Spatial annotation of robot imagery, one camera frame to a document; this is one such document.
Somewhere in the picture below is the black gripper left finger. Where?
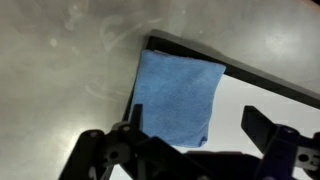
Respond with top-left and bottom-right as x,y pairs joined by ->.
58,104 -> 185,180

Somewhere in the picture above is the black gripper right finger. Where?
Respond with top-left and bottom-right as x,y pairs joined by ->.
241,106 -> 320,180

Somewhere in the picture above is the blue towel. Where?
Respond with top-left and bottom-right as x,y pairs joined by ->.
132,50 -> 226,148

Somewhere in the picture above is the black framed whiteboard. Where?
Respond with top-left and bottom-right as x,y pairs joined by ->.
109,29 -> 320,180

